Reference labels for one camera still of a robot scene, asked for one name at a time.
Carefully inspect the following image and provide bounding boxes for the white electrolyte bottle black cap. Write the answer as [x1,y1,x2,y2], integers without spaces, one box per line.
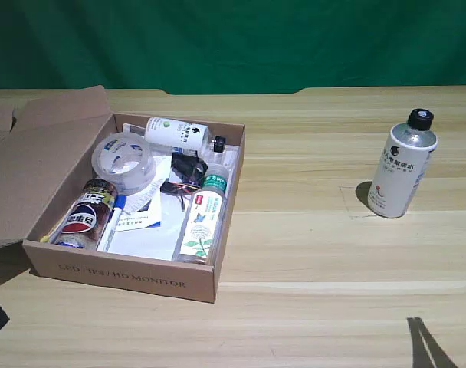
[366,108,439,219]

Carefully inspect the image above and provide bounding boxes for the brown cardboard monitor box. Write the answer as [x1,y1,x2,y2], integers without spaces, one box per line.
[0,84,246,304]

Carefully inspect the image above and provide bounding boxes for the clear bottle butterfly label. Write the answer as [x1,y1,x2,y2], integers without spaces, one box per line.
[172,164,229,265]

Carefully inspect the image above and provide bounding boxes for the white bottle clear neck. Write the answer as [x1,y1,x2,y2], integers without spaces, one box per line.
[144,116,227,154]

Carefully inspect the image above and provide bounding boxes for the yellow tipped thin stick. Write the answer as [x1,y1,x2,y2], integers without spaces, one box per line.
[40,224,64,243]

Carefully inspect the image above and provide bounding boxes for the Pepsi cola can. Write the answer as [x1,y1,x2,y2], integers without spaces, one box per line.
[51,178,119,250]

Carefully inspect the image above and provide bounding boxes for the white marker blue cap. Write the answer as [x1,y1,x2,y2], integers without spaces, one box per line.
[97,194,127,253]

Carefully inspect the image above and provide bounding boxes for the white booklet blue corner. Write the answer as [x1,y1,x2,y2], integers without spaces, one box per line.
[116,191,164,232]

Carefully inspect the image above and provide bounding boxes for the clear packing tape roll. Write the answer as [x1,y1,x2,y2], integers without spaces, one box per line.
[90,133,157,192]

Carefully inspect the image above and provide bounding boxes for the white printed receipt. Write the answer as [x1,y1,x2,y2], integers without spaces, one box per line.
[123,155,173,216]

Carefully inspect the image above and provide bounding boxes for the black plastic part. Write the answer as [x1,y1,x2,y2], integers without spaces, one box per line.
[170,153,208,181]

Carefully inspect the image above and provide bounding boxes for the clear plastic bag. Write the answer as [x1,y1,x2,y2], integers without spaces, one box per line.
[200,143,240,173]

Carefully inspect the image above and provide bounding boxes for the green backdrop cloth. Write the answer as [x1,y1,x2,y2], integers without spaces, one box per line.
[0,0,466,96]

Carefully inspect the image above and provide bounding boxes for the black part coloured wires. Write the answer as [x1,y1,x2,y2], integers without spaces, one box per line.
[159,178,203,212]

